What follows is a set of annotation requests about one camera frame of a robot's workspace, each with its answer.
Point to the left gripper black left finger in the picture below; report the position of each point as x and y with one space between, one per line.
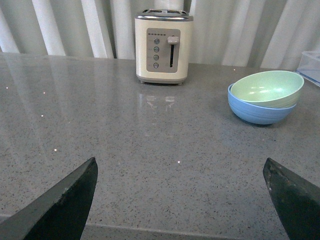
58 214

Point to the white curtain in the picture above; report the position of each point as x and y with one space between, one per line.
244 33

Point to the clear plastic food container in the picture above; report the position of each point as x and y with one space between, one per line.
309 66

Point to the cream two-slot toaster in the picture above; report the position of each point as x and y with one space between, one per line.
162 45

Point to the green bowl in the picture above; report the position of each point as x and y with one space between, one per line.
270 89

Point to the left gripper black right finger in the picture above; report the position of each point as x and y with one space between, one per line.
295 199

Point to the blue bowl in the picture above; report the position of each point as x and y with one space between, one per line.
255 114

